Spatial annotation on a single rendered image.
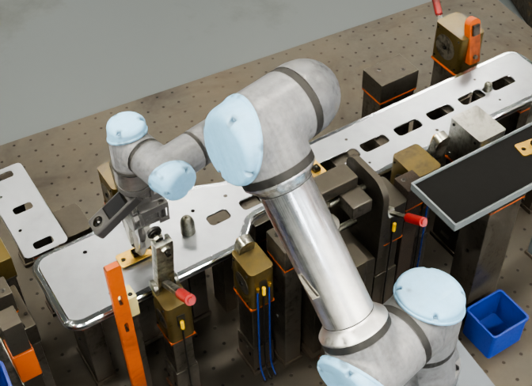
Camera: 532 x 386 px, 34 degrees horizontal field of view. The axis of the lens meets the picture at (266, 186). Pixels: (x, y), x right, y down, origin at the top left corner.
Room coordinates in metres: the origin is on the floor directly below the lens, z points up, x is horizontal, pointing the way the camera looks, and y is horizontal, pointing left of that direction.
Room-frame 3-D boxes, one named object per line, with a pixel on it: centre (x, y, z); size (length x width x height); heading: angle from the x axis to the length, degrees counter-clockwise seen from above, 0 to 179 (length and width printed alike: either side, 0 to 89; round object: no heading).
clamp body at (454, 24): (1.91, -0.52, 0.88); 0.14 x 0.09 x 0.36; 31
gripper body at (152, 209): (1.21, 0.25, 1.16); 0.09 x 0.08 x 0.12; 121
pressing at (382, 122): (1.45, -0.13, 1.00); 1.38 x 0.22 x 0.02; 121
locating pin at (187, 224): (1.26, 0.17, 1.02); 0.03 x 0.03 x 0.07
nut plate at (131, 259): (1.19, 0.28, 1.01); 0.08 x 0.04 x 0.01; 121
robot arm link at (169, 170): (1.14, 0.18, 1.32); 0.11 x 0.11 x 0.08; 43
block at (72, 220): (1.33, 0.45, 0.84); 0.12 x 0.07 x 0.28; 31
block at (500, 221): (1.27, -0.49, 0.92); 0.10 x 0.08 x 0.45; 121
